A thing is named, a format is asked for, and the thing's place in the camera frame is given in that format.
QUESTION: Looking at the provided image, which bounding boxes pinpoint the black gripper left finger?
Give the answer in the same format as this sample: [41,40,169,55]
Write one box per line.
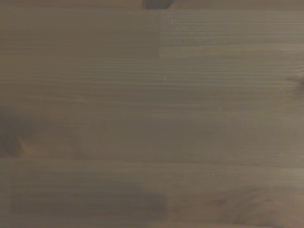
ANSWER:
[142,0,159,10]

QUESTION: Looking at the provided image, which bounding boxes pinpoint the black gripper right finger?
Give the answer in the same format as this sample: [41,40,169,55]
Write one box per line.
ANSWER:
[158,0,175,10]

